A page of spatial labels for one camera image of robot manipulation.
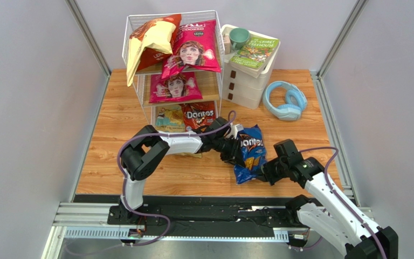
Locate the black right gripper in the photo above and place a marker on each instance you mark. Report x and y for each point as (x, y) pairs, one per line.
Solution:
(268, 171)

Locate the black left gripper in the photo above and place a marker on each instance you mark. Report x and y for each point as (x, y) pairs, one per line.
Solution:
(234, 157)

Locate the blue Doritos bag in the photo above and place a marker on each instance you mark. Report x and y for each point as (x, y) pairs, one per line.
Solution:
(253, 153)

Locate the red Doritos bag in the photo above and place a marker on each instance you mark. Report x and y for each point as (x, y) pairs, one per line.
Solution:
(196, 115)

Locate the tan kettle chips bag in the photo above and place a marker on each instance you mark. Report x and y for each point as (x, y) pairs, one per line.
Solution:
(170, 118)

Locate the pink Real chips bag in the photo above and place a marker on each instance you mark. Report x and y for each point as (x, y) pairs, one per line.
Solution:
(178, 88)
(194, 46)

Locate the cream orange chips bag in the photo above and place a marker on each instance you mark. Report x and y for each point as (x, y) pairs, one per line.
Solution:
(150, 43)

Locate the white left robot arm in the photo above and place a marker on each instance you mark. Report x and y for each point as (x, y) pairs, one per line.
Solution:
(140, 156)

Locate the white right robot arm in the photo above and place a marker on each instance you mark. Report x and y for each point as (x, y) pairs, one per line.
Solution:
(341, 222)

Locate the white drawer cabinet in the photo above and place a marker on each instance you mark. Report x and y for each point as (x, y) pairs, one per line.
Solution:
(242, 87)

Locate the light blue headphones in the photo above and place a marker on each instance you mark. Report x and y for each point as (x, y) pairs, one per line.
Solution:
(294, 105)

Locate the green treehouse book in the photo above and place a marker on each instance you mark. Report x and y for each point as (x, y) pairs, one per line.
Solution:
(255, 53)

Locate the pink cube adapter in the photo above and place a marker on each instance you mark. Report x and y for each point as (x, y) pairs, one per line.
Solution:
(227, 43)

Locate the green mug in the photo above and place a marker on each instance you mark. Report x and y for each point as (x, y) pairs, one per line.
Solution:
(238, 38)

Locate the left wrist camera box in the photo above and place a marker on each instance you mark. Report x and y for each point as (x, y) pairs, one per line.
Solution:
(235, 129)

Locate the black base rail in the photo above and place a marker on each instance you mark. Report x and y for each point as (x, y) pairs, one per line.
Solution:
(184, 216)

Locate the white wire wooden shelf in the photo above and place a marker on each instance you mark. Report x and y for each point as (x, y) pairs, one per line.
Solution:
(209, 83)

